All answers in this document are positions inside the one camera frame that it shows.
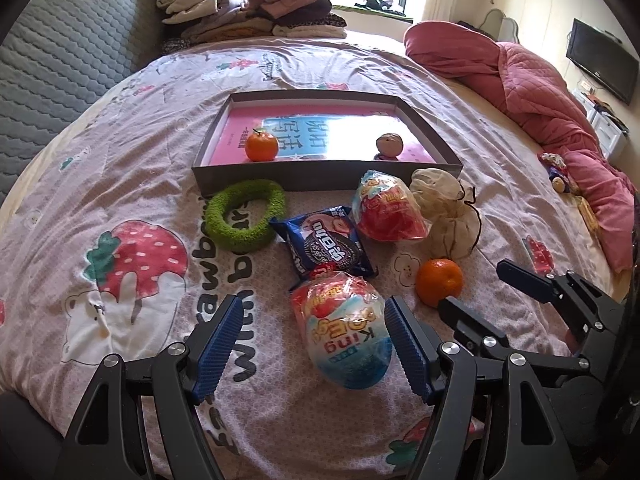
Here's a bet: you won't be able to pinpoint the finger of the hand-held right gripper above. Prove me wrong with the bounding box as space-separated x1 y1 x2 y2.
439 296 593 378
497 259 626 348

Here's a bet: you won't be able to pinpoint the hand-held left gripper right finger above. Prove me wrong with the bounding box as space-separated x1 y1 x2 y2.
384 295 576 480

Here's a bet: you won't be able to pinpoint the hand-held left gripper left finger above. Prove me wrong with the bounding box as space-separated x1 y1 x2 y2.
62 294 246 480

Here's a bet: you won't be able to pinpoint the orange tangerine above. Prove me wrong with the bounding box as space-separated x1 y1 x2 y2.
244 129 280 163
416 258 464 308

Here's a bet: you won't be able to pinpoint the egg-shaped toy packet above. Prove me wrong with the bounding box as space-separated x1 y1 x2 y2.
290 270 396 392
351 170 430 242

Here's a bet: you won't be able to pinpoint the beige mesh pouch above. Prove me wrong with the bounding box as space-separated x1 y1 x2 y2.
410 167 483 260

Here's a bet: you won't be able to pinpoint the blue cookie packet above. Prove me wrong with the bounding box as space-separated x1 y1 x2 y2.
270 205 377 281

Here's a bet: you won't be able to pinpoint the grey shallow cardboard box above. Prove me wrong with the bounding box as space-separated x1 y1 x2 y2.
192 91 463 196

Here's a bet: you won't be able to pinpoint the yellow snack packet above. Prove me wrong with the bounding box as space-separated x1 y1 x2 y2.
575 195 601 233

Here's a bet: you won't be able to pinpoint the small doll toy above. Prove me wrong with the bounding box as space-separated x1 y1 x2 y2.
539 152 581 196

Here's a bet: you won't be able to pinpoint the white drawer cabinet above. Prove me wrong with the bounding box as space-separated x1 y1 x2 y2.
575 87 628 158

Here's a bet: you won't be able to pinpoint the small brown ball toy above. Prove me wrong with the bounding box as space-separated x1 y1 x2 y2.
375 132 405 161

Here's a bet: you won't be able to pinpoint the pink quilt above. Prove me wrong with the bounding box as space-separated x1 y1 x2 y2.
404 21 637 275

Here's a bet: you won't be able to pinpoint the pink and blue book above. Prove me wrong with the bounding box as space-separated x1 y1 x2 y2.
207 105 441 166

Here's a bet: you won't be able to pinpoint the black flat television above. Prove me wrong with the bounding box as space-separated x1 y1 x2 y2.
566 18 640 106

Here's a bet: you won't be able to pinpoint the dark clothes on windowsill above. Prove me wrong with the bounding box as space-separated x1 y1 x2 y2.
355 0 408 17

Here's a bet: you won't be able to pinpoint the grey quilted headboard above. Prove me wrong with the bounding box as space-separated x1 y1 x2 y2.
0 0 166 206

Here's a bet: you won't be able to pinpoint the pile of folded clothes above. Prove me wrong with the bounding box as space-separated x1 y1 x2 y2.
149 0 348 53

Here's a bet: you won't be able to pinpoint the green fuzzy ring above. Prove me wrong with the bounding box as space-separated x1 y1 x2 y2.
204 179 288 255

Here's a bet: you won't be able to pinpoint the white curved mirror frame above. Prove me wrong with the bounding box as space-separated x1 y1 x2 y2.
482 8 521 43

